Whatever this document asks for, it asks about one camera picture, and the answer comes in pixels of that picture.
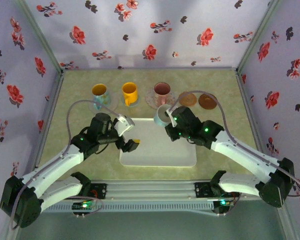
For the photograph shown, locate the grey slotted cable duct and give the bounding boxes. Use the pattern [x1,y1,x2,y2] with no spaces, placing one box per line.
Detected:
[23,201,216,214]

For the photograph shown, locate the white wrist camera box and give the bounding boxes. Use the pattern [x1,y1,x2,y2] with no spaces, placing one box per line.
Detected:
[113,114,136,137]
[165,104,179,128]

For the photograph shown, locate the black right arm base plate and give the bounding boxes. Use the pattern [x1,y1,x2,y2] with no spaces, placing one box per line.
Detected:
[194,181,241,199]

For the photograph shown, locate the white rectangular tray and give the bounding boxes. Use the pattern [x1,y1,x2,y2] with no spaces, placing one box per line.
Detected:
[119,117,198,168]

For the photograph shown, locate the lavender right arm cable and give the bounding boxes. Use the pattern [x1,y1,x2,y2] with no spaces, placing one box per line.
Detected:
[168,90,300,217]

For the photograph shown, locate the aluminium mounting rail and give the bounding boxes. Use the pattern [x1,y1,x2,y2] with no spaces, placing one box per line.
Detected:
[13,179,288,201]

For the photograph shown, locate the blue floral mug yellow inside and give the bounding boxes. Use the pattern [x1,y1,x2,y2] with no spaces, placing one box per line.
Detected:
[91,83,112,111]

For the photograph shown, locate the lavender arm cable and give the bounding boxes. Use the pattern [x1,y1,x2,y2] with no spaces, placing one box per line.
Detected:
[8,99,121,231]
[168,90,300,217]

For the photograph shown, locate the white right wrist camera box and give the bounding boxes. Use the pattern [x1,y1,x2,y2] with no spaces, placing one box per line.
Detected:
[165,104,179,128]

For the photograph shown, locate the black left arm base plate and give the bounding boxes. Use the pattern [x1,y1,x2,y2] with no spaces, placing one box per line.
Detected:
[88,183,108,200]

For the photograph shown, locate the cork round coaster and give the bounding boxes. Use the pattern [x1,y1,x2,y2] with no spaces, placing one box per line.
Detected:
[178,91,198,108]

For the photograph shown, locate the aluminium table side rail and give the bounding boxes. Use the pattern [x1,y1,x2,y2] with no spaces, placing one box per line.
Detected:
[27,70,66,182]
[236,69,275,180]

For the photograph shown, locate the floral print round coaster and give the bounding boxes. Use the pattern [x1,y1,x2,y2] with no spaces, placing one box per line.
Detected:
[144,87,176,110]

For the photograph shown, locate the lavender left arm cable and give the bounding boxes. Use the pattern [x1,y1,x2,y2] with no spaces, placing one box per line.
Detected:
[8,99,121,231]

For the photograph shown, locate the dark brown round coaster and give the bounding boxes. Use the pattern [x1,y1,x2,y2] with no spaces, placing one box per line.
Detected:
[198,93,218,110]

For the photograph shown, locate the aluminium frame post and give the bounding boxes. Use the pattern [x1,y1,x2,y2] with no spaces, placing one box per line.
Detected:
[14,0,66,75]
[235,0,282,73]

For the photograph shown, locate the light blue mug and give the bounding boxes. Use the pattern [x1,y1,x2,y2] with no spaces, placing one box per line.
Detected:
[153,104,175,127]

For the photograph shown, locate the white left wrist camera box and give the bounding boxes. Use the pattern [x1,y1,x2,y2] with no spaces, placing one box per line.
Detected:
[113,114,136,137]

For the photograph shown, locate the pink mug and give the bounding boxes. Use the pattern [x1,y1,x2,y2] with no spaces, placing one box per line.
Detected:
[153,82,172,106]

